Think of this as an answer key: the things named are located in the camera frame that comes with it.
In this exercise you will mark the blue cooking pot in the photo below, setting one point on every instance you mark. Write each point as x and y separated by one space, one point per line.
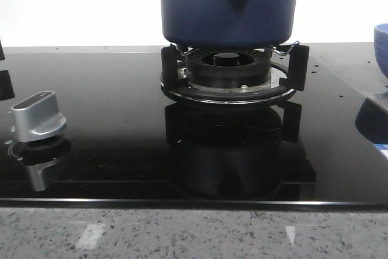
227 24

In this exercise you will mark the black pot support grate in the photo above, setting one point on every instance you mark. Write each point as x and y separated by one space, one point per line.
288 67

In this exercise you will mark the black left burner grate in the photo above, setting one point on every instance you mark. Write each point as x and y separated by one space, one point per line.
7 91

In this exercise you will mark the blue label sticker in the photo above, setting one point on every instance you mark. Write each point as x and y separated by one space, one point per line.
383 149

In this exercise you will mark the black gas burner head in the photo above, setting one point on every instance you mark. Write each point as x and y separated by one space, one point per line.
217 68

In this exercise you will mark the blue ceramic bowl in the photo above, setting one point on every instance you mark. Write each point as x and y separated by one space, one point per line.
380 47

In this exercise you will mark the silver stove control knob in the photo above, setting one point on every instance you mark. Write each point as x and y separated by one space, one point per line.
37 117

